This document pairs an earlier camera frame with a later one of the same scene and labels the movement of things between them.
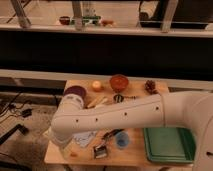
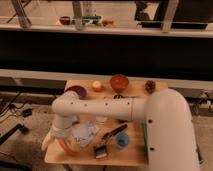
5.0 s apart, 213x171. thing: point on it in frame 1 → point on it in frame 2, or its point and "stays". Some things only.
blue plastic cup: x=122 y=139 stays
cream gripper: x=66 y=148 → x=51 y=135
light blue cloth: x=84 y=138 stays
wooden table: x=121 y=147 stays
